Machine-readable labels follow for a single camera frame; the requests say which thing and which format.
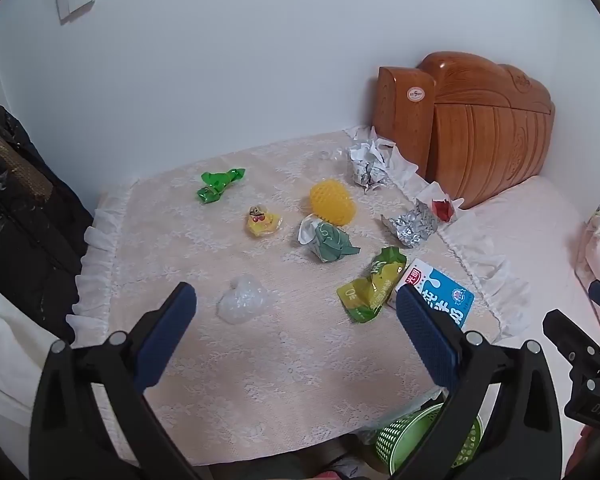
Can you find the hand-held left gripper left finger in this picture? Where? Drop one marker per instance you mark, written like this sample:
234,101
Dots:
172,330

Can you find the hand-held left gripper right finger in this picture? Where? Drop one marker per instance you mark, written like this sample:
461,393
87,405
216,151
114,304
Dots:
425,335

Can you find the green plastic basket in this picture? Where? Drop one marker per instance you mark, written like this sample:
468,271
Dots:
405,440

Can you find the red and silver foil wrapper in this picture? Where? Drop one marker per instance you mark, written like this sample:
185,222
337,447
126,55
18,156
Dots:
412,225

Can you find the person's right forearm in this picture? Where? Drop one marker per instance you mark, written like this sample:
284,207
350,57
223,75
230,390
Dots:
582,455

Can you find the blue and white milk carton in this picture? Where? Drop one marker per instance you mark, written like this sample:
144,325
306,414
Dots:
447,295

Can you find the yellow green snack bag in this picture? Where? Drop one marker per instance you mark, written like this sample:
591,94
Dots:
375,287

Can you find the crumpled clear plastic wrap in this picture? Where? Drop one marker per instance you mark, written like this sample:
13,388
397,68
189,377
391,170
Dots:
242,301

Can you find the bed with white duvet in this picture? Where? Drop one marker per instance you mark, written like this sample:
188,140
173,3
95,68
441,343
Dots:
530,240

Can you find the green and white crumpled wrapper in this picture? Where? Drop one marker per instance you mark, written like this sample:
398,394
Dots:
330,242

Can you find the yellow cartoon wrapper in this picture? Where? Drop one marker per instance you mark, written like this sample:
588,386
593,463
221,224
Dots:
262,221

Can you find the green candy wrapper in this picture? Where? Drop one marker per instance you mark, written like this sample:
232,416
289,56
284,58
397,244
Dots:
219,184

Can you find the yellow foam fruit net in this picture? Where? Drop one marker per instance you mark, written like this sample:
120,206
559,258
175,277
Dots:
331,202

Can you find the white cloth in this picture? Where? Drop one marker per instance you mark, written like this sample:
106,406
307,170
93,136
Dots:
5,360

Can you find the person's grey pants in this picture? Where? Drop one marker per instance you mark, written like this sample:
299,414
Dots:
280,467

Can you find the black jacket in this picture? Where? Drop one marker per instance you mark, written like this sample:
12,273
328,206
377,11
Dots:
20,240

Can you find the small clear plastic scrap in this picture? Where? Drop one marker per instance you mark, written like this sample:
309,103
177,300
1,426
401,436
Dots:
330,154

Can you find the wooden bed headboard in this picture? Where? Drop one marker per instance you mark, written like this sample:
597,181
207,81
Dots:
480,135

